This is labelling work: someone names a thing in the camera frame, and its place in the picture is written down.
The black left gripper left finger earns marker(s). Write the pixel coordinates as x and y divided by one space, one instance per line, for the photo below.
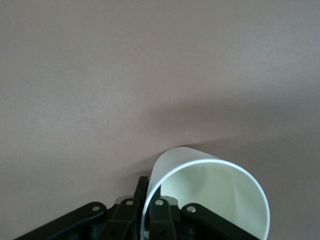
120 222

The white plastic cup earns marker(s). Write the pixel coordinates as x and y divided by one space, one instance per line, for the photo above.
225 185

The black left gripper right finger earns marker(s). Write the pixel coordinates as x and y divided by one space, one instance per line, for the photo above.
172 225

